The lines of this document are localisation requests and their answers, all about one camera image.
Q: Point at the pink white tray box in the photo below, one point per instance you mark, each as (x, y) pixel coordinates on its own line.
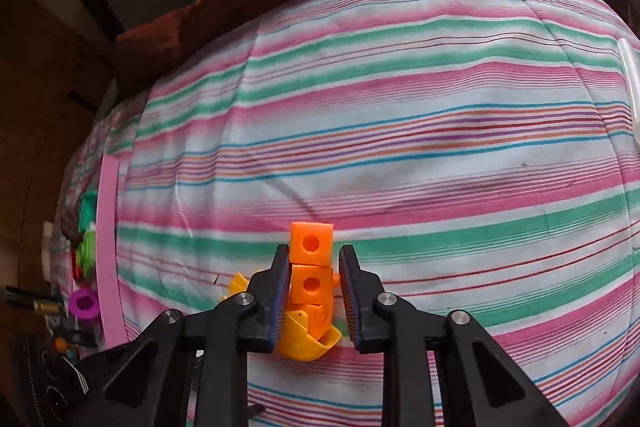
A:
(110, 330)

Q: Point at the white green plug-in freshener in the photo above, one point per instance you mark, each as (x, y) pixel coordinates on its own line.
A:
(86, 254)

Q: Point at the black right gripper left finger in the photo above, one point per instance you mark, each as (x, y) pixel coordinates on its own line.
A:
(148, 381)

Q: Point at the striped bedspread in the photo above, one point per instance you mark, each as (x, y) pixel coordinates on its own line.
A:
(478, 154)

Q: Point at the orange block toy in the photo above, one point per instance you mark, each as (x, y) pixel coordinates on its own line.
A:
(308, 333)

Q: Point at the translucent white tube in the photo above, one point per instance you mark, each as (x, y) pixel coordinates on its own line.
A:
(631, 72)

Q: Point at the magenta funnel spool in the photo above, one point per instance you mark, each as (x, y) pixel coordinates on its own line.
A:
(84, 305)

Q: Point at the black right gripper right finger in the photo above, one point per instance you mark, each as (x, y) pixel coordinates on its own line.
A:
(431, 361)

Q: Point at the dark green plastic piece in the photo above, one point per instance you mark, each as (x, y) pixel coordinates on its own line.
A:
(86, 213)

